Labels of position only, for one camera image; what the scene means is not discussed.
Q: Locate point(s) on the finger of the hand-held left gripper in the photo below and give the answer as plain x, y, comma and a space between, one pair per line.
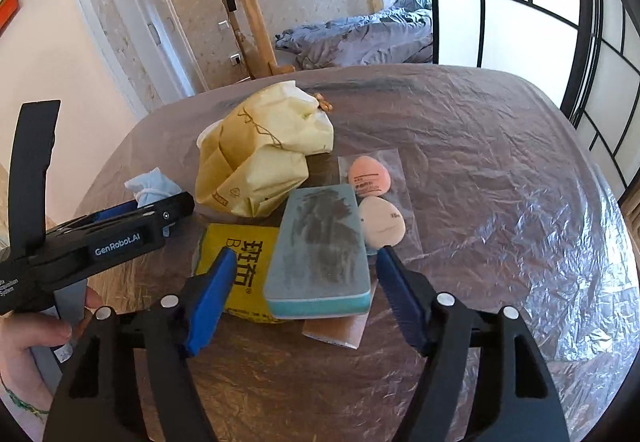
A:
175, 209
117, 212

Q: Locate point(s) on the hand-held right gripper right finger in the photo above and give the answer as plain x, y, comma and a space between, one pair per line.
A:
395, 287

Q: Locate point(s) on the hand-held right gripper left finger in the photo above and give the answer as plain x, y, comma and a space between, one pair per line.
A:
212, 292

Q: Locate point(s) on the yellow packet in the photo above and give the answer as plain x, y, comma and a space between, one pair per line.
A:
250, 242

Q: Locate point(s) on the yellow paper bag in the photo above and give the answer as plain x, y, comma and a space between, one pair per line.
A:
250, 162

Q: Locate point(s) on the grey teal sharpening stone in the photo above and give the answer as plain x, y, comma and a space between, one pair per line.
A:
315, 247

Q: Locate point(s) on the clear makeup puff packet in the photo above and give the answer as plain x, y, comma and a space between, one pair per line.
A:
370, 177

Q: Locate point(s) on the person's left forearm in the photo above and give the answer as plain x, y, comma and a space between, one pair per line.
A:
15, 399

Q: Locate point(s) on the person's left hand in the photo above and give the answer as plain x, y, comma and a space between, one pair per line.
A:
25, 337

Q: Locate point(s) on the brown cardboard piece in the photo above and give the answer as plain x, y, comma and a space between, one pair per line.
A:
335, 329

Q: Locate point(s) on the grey blue duvet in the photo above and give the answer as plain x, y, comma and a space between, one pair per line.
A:
360, 37

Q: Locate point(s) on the black framed screen partition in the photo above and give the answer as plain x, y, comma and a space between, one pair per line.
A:
500, 22

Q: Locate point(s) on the white wall socket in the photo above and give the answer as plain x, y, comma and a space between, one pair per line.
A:
223, 24
235, 58

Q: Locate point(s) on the red white wall poster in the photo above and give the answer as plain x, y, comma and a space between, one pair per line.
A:
7, 7

